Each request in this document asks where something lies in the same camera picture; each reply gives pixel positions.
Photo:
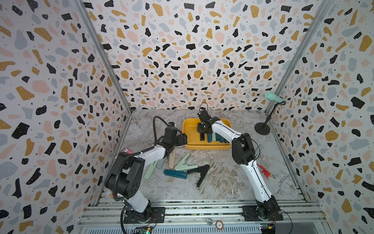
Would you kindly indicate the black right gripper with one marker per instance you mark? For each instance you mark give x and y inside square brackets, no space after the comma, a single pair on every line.
[199,129]

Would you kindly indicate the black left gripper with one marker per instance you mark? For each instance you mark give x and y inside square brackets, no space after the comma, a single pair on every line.
[181,137]

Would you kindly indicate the yellow storage box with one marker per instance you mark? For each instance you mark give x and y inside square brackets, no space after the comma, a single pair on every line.
[194,143]

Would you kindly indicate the beige pliers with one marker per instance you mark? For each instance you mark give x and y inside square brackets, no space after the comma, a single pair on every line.
[172,158]

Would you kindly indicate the grey pliers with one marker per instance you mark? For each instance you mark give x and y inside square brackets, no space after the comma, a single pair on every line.
[160,163]

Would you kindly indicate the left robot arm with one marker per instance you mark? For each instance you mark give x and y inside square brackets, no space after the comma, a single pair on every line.
[125,176]

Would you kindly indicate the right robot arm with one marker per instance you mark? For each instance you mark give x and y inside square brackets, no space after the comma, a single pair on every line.
[243,153]

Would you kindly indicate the open light green pliers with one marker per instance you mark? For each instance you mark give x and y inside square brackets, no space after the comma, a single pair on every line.
[182,166]

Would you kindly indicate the pale green pliers far left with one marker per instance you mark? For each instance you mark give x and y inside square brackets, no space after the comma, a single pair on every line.
[150,170]

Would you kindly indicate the open black pliers centre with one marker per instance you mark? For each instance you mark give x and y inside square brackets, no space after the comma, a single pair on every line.
[202,170]

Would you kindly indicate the red pruning pliers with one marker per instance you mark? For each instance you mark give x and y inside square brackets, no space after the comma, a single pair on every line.
[264,171]

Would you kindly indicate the highlighter pen pack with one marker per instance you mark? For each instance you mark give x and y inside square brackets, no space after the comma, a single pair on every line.
[128,151]

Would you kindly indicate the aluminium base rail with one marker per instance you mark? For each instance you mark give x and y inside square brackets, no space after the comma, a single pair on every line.
[207,217]

